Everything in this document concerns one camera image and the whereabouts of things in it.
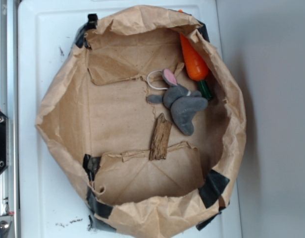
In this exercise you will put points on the brown wood chip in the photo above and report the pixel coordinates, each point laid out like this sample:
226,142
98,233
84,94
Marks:
160,138

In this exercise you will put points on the grey plush bunny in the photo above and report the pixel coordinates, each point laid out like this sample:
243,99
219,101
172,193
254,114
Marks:
182,103

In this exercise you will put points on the orange plastic carrot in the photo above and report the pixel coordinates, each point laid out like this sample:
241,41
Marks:
196,67

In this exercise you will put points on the brown paper bag tray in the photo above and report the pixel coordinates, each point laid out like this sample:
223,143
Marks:
98,125

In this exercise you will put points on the aluminium frame rail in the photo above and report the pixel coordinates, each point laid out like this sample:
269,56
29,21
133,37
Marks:
9,179

